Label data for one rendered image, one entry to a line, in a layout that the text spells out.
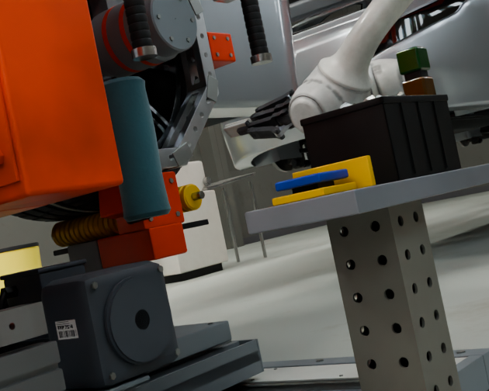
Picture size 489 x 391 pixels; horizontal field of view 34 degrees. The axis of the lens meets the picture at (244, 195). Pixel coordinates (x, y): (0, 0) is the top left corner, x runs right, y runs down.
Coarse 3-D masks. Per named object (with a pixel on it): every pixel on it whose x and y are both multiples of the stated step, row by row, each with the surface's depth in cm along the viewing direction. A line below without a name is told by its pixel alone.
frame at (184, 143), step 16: (192, 0) 185; (192, 48) 189; (208, 48) 187; (192, 64) 188; (208, 64) 186; (192, 80) 187; (208, 80) 185; (192, 96) 186; (208, 96) 184; (192, 112) 180; (208, 112) 183; (176, 128) 180; (192, 128) 178; (176, 144) 175; (192, 144) 177; (160, 160) 168; (176, 160) 172
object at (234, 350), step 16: (208, 352) 180; (224, 352) 176; (240, 352) 180; (256, 352) 184; (176, 368) 171; (192, 368) 168; (208, 368) 171; (224, 368) 175; (240, 368) 179; (256, 368) 183; (144, 384) 157; (160, 384) 160; (176, 384) 163; (192, 384) 167; (208, 384) 170; (224, 384) 174
